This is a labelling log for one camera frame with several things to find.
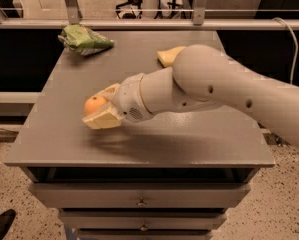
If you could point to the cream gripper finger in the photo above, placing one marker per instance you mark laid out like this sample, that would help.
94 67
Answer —
104 117
108 93

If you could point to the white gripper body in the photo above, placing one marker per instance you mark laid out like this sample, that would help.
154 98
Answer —
129 99

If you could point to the orange fruit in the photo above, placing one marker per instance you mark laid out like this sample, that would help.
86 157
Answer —
93 104

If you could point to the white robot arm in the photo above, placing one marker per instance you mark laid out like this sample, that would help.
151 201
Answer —
200 78

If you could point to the yellow sponge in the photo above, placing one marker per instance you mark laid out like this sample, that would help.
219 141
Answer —
167 57

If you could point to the green chip bag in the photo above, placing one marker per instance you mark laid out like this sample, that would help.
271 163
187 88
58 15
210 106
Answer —
83 40

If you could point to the metal railing bar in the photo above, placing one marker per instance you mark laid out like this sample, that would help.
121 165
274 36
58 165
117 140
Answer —
151 25

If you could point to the grey drawer cabinet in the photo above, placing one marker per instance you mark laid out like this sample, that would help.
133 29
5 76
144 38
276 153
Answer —
221 146

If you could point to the black office chair base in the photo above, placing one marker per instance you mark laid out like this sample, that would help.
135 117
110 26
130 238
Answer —
148 9

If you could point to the top grey drawer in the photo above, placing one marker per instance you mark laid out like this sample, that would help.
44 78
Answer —
139 195

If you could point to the grey drawer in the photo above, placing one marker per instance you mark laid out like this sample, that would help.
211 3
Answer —
148 220
147 235
139 195

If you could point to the middle grey drawer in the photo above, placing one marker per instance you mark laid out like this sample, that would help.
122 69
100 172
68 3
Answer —
148 220

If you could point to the bottom grey drawer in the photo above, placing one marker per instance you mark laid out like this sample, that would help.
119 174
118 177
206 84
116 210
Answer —
147 235

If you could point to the black shoe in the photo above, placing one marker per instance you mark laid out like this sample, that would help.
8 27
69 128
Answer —
6 220

